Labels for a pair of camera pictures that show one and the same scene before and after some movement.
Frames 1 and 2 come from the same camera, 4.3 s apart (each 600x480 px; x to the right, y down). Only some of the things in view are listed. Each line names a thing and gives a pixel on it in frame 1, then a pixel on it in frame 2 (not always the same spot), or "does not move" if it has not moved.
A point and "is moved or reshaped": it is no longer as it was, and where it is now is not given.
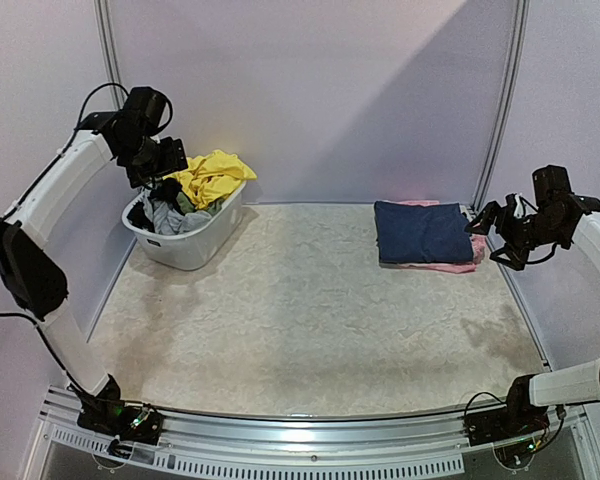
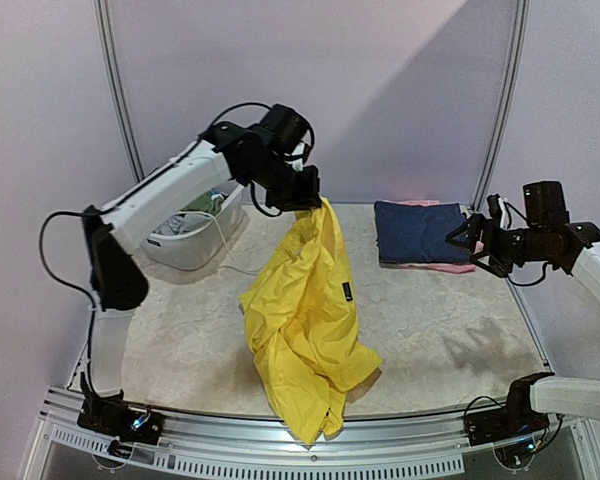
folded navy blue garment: [422, 233] does not move
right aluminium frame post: [497, 139] does not move
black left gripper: [175, 160] -> [307, 200]
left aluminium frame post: [106, 28] does not move
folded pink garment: [478, 244] does not move
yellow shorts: [211, 178] is moved or reshaped
